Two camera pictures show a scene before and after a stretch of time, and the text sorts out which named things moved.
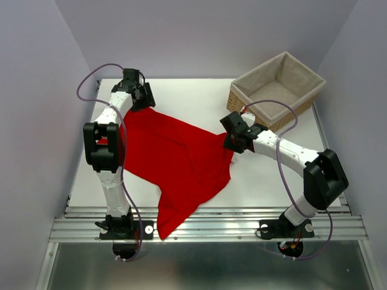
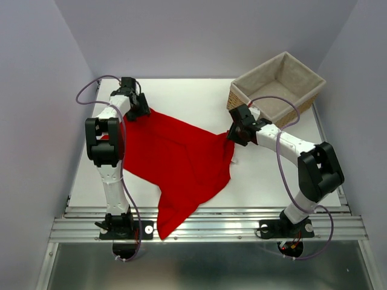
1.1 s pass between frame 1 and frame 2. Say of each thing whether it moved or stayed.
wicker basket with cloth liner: stayed
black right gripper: moved
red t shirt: stayed
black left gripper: moved
